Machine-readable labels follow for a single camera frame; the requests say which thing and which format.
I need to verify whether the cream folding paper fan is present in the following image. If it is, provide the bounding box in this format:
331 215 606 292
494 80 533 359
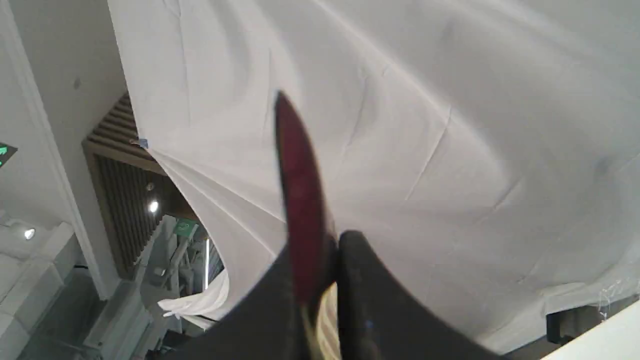
274 90 338 360

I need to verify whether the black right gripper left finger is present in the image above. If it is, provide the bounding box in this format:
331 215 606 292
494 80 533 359
170 246 311 360

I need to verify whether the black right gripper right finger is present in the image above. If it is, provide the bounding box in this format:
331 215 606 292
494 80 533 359
337 230 501 360

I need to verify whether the grey backdrop curtain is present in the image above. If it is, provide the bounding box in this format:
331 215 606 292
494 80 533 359
109 0 640 353

